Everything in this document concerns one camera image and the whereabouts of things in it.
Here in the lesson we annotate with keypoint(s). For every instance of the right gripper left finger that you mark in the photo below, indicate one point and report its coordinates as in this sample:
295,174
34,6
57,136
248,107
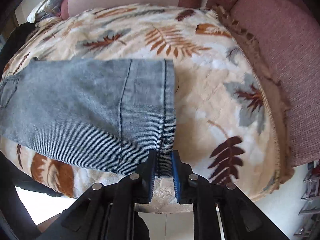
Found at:
147,172

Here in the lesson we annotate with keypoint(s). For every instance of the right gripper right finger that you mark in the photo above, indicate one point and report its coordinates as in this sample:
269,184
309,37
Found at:
180,175

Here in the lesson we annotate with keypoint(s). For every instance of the grey-blue denim pants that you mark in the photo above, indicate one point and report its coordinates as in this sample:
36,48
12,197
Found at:
100,115

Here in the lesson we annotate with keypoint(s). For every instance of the cream leaf-print fleece blanket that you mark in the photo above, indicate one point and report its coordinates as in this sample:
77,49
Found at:
229,109

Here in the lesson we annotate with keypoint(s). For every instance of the metal rack with items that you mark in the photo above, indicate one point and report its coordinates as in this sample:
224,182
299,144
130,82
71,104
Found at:
309,228

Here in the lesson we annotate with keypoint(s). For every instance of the pink fabric sofa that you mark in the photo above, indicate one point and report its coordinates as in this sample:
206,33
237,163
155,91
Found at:
288,36

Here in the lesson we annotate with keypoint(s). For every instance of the black garment on armrest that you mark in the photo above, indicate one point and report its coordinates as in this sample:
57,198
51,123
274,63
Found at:
15,41

